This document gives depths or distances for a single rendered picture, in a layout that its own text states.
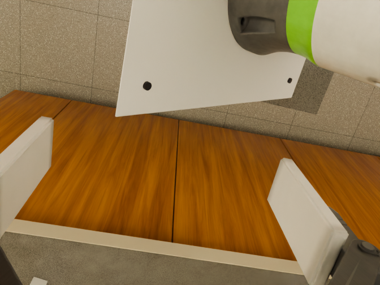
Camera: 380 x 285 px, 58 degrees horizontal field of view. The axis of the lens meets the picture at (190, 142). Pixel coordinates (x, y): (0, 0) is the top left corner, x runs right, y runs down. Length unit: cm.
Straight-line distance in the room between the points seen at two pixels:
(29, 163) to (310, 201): 13
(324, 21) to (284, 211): 18
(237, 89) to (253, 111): 116
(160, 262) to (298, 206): 57
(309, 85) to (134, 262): 47
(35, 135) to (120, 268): 60
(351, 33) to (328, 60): 4
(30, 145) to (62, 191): 75
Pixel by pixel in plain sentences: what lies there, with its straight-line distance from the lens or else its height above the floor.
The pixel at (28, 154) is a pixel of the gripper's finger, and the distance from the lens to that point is 17.
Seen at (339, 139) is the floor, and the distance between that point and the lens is 176.
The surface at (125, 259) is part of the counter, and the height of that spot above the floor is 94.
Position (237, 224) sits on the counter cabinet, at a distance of 90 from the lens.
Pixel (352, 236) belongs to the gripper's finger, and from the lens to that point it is 17.
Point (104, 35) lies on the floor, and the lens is 152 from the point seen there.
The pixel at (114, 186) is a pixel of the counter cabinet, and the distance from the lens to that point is 94.
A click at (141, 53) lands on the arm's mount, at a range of 31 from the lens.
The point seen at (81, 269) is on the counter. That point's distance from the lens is 78.
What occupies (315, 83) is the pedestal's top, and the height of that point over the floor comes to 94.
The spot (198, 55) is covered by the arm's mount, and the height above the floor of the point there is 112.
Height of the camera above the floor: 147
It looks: 65 degrees down
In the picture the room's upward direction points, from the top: 179 degrees clockwise
